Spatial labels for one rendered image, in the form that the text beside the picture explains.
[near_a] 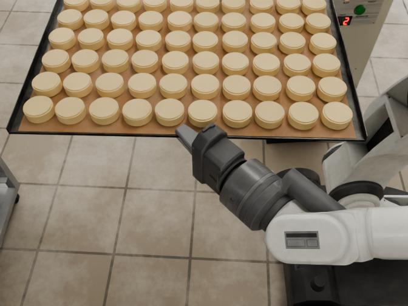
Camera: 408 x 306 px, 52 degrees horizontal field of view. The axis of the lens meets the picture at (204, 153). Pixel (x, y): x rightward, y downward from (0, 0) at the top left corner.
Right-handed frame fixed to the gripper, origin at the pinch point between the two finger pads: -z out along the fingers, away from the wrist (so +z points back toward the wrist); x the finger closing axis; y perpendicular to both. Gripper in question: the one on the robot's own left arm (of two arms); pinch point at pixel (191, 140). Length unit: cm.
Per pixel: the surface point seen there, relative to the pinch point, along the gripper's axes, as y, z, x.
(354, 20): -85, -16, -28
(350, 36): -88, -17, -37
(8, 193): 26, -79, -86
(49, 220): 20, -68, -100
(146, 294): 10, -17, -100
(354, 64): -92, -14, -49
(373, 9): -88, -13, -24
